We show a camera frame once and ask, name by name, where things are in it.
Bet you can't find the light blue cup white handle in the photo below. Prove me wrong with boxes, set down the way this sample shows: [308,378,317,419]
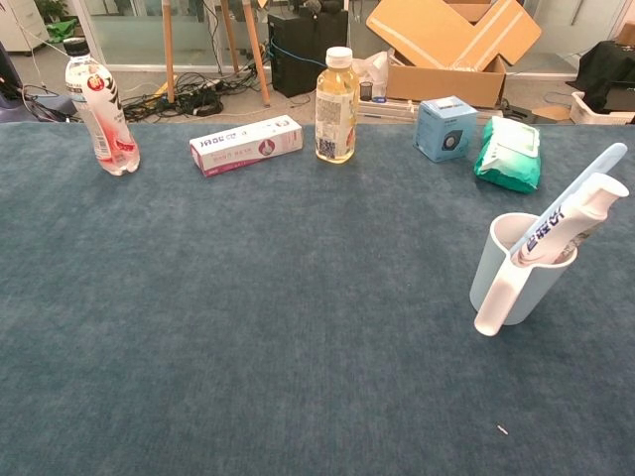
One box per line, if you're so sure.
[468,211,579,337]

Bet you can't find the white toothpaste tube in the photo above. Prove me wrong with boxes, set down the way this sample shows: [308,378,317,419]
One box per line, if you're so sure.
[517,171,629,266]

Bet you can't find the light blue toothbrush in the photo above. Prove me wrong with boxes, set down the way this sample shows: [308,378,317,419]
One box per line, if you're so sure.
[510,142,629,259]

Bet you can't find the white pink toothpaste box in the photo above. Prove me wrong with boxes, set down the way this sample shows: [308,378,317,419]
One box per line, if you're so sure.
[189,114,305,179]

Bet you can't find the yellow tea bottle white cap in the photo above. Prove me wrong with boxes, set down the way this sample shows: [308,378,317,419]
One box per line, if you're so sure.
[315,47,360,164]

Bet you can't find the clear bottle red label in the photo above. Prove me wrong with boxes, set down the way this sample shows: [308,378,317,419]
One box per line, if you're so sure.
[63,38,142,178]

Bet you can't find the aluminium profile rails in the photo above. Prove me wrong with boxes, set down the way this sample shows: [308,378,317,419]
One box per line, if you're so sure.
[357,98,418,121]

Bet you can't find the small blue cardboard box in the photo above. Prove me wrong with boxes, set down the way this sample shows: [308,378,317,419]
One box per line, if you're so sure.
[413,95,479,164]

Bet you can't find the black computer tower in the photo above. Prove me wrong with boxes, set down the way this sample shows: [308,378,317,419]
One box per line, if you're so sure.
[267,9,349,99]

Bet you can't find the white plastic bag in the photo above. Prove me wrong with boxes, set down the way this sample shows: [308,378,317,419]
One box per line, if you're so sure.
[352,49,391,98]

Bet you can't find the blue carpet table mat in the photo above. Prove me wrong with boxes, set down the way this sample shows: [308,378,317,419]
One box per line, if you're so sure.
[0,121,635,476]

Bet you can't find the wooden easel leg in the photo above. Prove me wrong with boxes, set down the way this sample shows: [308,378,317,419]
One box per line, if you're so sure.
[220,0,240,74]
[162,0,178,104]
[241,0,272,108]

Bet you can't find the open brown cardboard box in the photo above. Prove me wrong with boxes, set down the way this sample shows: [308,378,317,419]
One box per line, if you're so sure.
[365,0,543,109]

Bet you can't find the green wet wipes pack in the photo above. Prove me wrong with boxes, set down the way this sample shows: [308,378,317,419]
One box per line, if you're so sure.
[473,116,543,194]

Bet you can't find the white plastic basket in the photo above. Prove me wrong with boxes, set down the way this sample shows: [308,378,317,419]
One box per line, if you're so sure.
[569,90,635,125]

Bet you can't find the green plant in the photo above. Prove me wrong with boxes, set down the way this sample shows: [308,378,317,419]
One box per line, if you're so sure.
[35,0,79,44]

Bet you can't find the black cloth covered object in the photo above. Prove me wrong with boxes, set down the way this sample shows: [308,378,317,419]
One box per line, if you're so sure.
[577,40,635,115]

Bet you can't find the dark blue padded seat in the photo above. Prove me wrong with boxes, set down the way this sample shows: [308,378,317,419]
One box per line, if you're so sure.
[0,42,75,123]

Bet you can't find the white cabinet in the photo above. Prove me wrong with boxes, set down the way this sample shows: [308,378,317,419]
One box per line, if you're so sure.
[0,0,51,54]

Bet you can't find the tangle of black cables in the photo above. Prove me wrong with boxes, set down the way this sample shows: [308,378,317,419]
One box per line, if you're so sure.
[121,71,272,120]

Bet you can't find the black metal bracket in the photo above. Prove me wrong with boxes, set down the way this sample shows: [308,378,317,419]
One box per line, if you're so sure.
[498,98,537,125]

